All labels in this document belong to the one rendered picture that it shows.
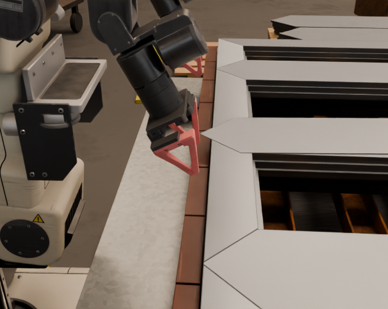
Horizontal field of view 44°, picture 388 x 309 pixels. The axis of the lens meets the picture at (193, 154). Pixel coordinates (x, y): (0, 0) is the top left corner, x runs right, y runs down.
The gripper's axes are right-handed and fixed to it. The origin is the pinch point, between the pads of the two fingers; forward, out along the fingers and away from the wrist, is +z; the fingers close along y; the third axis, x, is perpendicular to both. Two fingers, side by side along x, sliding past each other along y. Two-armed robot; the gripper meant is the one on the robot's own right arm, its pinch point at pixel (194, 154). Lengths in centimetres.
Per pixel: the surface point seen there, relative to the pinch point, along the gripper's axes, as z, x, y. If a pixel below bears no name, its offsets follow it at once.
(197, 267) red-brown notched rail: 15.6, 7.0, -7.9
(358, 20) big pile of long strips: 44, -54, 145
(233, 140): 15.3, -1.5, 29.5
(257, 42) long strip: 21, -12, 106
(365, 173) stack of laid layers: 31.3, -25.3, 21.7
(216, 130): 13.6, 1.8, 34.4
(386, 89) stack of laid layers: 38, -42, 66
